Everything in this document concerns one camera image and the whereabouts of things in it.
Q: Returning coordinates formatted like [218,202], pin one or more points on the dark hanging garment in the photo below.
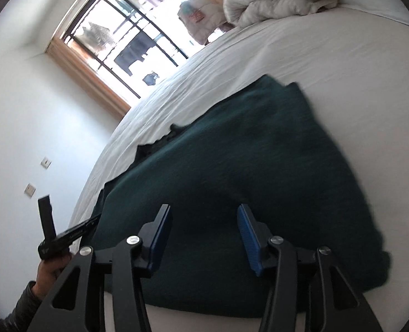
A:
[135,53]

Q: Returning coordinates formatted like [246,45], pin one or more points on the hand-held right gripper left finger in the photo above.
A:
[160,238]

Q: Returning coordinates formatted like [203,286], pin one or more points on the dark green sweater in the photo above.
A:
[242,166]

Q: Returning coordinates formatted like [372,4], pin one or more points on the peach curtain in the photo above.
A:
[87,76]

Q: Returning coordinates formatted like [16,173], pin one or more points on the white bed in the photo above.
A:
[260,55]

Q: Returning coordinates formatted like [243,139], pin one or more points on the folded grey quilt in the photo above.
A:
[270,0]

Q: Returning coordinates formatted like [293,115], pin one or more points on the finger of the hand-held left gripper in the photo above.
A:
[46,218]
[81,228]

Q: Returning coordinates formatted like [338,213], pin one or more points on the beige wall socket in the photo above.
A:
[45,163]
[30,189]

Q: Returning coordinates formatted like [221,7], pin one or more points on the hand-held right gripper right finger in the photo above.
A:
[249,242]

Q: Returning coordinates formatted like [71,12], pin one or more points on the barred window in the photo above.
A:
[128,31]

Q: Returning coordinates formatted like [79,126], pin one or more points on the person's left hand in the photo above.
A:
[50,273]

